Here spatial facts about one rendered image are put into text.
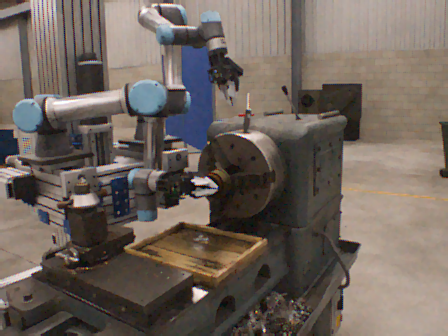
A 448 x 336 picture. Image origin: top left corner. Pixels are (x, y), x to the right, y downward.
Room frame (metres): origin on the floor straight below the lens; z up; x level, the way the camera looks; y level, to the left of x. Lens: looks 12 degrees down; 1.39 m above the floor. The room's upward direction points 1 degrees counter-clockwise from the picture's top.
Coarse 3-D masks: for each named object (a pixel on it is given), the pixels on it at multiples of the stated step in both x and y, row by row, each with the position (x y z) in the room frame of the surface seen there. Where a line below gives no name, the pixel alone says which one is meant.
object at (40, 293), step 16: (16, 288) 0.84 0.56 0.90; (32, 288) 0.83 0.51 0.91; (48, 288) 0.84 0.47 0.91; (64, 288) 0.81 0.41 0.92; (16, 304) 0.76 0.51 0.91; (32, 304) 0.76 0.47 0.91; (48, 304) 0.78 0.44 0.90; (64, 304) 0.79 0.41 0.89; (80, 304) 0.76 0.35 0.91; (96, 304) 0.74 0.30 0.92; (176, 304) 0.74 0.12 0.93; (192, 304) 0.74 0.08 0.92; (208, 304) 0.78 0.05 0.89; (16, 320) 0.74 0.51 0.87; (32, 320) 0.74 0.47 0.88; (96, 320) 0.73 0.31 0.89; (112, 320) 0.70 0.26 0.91; (128, 320) 0.67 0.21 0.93; (160, 320) 0.67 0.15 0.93; (176, 320) 0.69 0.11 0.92; (192, 320) 0.73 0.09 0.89
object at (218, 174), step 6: (216, 168) 1.24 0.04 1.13; (210, 174) 1.20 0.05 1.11; (216, 174) 1.20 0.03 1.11; (222, 174) 1.21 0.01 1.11; (228, 174) 1.25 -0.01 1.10; (216, 180) 1.17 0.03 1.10; (222, 180) 1.19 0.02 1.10; (228, 180) 1.21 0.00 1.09; (204, 186) 1.21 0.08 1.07; (222, 186) 1.19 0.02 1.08; (228, 186) 1.21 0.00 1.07; (216, 192) 1.17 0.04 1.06; (222, 192) 1.19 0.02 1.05
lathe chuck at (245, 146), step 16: (208, 144) 1.36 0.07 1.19; (224, 144) 1.32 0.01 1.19; (240, 144) 1.29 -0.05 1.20; (256, 144) 1.26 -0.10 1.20; (240, 160) 1.29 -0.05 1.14; (256, 160) 1.25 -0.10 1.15; (272, 160) 1.26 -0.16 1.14; (240, 192) 1.29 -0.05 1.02; (256, 192) 1.25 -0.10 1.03; (272, 192) 1.24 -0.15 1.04; (224, 208) 1.33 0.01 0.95; (240, 208) 1.29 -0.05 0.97; (256, 208) 1.26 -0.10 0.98
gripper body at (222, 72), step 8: (208, 56) 1.43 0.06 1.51; (216, 56) 1.43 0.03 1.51; (224, 56) 1.46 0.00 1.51; (216, 64) 1.43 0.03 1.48; (224, 64) 1.45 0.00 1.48; (208, 72) 1.43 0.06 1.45; (216, 72) 1.42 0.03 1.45; (224, 72) 1.39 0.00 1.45; (232, 72) 1.44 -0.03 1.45; (216, 80) 1.42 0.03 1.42; (224, 80) 1.45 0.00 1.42
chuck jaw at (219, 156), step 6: (210, 144) 1.31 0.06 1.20; (216, 144) 1.33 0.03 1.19; (210, 150) 1.32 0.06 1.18; (216, 150) 1.30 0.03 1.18; (210, 156) 1.31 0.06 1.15; (216, 156) 1.28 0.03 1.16; (222, 156) 1.31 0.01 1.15; (210, 162) 1.29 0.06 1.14; (216, 162) 1.26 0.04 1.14; (222, 162) 1.29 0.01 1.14; (228, 162) 1.31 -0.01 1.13; (210, 168) 1.26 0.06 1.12; (222, 168) 1.26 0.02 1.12
